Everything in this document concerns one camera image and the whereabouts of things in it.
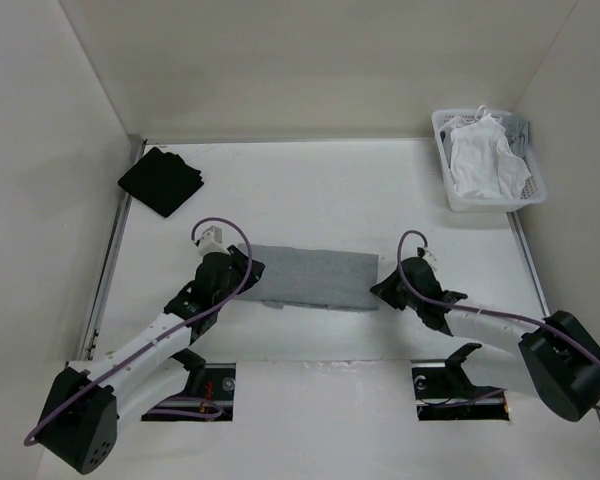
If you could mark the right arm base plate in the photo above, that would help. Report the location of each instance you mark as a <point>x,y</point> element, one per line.
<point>444,395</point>

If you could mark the metal table edge rail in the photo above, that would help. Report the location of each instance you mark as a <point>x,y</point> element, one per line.
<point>92,324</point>

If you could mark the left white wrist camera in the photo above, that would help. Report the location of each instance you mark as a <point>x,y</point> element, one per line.
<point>211,241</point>

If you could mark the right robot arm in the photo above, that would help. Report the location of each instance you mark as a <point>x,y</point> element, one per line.
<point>555,360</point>

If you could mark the grey garment in basket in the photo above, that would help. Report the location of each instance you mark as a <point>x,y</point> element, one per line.
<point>517,134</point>

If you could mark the white plastic laundry basket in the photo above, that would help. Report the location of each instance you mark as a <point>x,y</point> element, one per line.
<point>534,191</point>

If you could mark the folded black tank top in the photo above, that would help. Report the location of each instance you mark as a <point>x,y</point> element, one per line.
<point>162,181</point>

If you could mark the white tank top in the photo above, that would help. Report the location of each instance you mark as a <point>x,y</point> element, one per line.
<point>480,159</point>

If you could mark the grey tank top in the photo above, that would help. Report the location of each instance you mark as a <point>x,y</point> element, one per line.
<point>320,279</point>

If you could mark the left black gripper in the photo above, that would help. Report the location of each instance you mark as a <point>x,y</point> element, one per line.
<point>242,263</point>

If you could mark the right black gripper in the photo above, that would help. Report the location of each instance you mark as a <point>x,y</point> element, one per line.
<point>385,289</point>

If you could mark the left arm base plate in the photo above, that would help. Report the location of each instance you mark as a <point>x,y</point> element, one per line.
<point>207,397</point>

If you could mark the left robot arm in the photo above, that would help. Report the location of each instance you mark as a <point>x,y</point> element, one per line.
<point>86,409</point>

